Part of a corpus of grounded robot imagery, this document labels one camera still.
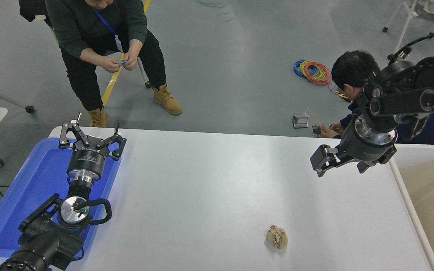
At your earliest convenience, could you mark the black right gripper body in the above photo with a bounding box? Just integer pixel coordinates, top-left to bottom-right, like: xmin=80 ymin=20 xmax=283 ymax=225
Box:
xmin=338 ymin=122 xmax=384 ymax=163

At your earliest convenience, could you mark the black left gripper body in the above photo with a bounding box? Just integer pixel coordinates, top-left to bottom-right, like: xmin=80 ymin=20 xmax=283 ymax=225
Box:
xmin=67 ymin=145 xmax=110 ymax=181

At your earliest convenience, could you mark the thin yellow wire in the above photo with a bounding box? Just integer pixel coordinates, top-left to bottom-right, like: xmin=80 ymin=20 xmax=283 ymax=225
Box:
xmin=307 ymin=108 xmax=322 ymax=125

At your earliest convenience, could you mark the tan paper ball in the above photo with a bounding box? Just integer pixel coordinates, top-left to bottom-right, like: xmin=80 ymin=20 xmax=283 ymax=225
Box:
xmin=266 ymin=225 xmax=289 ymax=250

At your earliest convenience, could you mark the person's left hand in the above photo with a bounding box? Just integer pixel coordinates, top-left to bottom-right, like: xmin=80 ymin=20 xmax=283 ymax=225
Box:
xmin=320 ymin=124 xmax=344 ymax=139
xmin=122 ymin=50 xmax=139 ymax=71

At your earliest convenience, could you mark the person's right hand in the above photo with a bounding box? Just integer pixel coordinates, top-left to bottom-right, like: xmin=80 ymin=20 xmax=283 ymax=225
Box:
xmin=99 ymin=56 xmax=122 ymax=73

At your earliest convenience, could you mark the small metal box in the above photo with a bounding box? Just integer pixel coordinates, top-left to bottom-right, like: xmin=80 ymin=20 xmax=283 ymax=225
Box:
xmin=292 ymin=112 xmax=311 ymax=129

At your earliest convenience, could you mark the blue plastic tray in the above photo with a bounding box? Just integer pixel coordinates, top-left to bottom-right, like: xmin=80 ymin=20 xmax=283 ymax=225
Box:
xmin=0 ymin=137 xmax=122 ymax=259

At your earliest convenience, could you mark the crouching person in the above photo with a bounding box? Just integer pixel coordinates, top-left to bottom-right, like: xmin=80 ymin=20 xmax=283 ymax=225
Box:
xmin=319 ymin=50 xmax=434 ymax=147

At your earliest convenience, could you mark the seated person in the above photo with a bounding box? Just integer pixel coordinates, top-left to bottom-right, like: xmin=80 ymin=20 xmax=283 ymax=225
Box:
xmin=45 ymin=0 xmax=183 ymax=128

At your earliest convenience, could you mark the white framed chair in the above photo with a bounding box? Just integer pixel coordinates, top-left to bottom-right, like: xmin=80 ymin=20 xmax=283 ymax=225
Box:
xmin=382 ymin=0 xmax=434 ymax=54

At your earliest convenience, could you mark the red wire coil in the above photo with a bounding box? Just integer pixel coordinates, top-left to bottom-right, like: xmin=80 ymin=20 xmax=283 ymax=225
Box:
xmin=301 ymin=61 xmax=333 ymax=86

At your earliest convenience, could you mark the yellow wire coil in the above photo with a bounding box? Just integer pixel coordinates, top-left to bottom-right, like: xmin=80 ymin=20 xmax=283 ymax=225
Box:
xmin=303 ymin=62 xmax=329 ymax=83

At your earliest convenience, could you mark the blue wire coil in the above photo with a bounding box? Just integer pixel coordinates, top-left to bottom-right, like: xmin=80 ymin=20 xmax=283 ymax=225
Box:
xmin=293 ymin=59 xmax=317 ymax=79

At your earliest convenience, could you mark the blue lanyard with badge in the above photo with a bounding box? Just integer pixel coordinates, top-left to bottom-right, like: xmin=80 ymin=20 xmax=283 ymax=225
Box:
xmin=92 ymin=8 xmax=124 ymax=52

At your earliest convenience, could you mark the green wire coil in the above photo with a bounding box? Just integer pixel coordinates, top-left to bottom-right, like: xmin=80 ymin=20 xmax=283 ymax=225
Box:
xmin=197 ymin=0 xmax=228 ymax=8

